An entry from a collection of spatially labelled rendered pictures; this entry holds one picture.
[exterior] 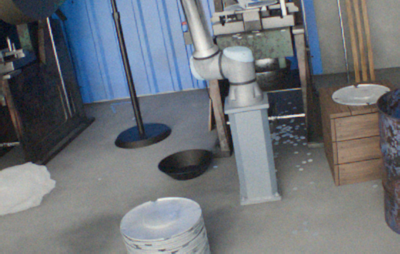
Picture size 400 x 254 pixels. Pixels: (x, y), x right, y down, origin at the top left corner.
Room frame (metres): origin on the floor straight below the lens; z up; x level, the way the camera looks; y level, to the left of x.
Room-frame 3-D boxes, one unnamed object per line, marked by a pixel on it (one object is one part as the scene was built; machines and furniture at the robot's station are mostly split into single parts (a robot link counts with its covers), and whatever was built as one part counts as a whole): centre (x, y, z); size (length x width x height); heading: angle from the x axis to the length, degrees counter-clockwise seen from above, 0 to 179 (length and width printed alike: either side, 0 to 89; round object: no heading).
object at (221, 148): (2.95, -0.19, 0.45); 0.92 x 0.12 x 0.90; 165
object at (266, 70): (2.74, -0.41, 0.36); 0.34 x 0.34 x 0.10
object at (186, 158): (2.39, 0.11, 0.04); 0.30 x 0.30 x 0.07
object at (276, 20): (2.74, -0.41, 0.68); 0.45 x 0.30 x 0.06; 75
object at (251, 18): (2.57, -0.37, 0.72); 0.25 x 0.14 x 0.14; 165
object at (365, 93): (2.07, -0.77, 0.35); 0.29 x 0.29 x 0.01
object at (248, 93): (2.01, -0.21, 0.50); 0.15 x 0.15 x 0.10
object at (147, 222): (1.50, 0.20, 0.25); 0.29 x 0.29 x 0.01
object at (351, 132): (2.07, -0.77, 0.18); 0.40 x 0.38 x 0.35; 171
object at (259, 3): (2.62, -0.38, 0.78); 0.29 x 0.29 x 0.01
